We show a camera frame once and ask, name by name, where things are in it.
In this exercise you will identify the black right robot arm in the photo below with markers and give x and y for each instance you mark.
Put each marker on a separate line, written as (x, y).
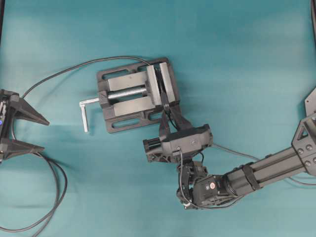
(197, 189)

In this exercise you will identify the black bench vise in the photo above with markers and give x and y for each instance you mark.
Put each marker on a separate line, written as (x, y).
(130, 95)

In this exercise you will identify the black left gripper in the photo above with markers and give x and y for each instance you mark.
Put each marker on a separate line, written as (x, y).
(12, 106)

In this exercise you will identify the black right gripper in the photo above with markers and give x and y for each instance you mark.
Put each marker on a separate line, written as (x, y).
(188, 141)

